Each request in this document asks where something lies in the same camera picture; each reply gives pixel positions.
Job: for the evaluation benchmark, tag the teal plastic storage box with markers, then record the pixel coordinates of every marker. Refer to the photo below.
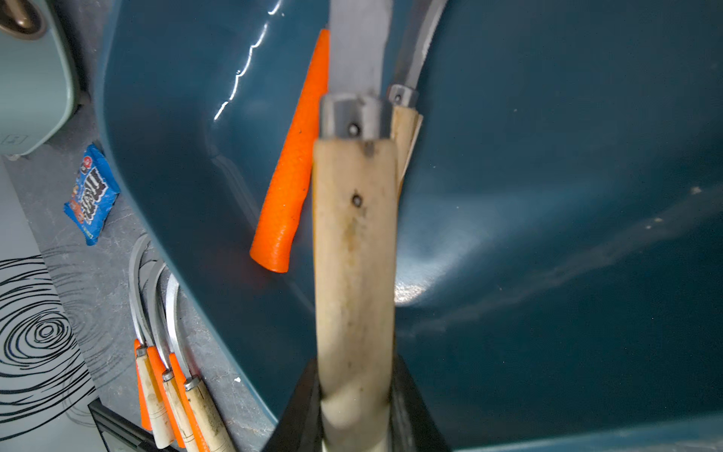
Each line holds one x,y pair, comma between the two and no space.
559,251

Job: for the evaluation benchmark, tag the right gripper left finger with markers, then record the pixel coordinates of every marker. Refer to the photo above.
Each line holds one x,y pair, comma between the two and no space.
300,427

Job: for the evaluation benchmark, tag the wooden handled sickle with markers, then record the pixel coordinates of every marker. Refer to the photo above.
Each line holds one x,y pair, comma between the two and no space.
425,16

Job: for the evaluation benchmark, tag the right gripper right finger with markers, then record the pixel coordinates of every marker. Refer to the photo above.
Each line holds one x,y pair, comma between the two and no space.
412,426

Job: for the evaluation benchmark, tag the mint green toaster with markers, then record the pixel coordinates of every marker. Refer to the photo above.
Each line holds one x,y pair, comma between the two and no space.
39,86

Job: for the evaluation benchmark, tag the orange handled sickle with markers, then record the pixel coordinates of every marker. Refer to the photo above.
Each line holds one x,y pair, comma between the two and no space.
290,182

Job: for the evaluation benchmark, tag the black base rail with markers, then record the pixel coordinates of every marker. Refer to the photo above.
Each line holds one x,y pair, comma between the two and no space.
119,434

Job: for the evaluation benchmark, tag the orange sickle far left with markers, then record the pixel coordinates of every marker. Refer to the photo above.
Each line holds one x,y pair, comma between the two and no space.
145,420

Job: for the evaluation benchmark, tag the blue candy packet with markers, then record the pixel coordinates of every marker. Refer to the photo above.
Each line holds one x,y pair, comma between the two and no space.
94,193

